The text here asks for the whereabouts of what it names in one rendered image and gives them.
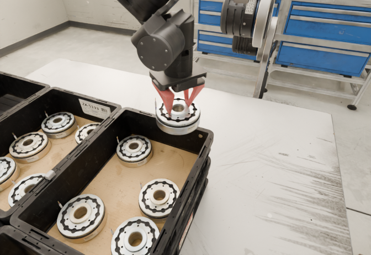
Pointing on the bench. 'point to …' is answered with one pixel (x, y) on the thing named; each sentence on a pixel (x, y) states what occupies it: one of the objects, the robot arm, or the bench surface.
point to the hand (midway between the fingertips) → (178, 106)
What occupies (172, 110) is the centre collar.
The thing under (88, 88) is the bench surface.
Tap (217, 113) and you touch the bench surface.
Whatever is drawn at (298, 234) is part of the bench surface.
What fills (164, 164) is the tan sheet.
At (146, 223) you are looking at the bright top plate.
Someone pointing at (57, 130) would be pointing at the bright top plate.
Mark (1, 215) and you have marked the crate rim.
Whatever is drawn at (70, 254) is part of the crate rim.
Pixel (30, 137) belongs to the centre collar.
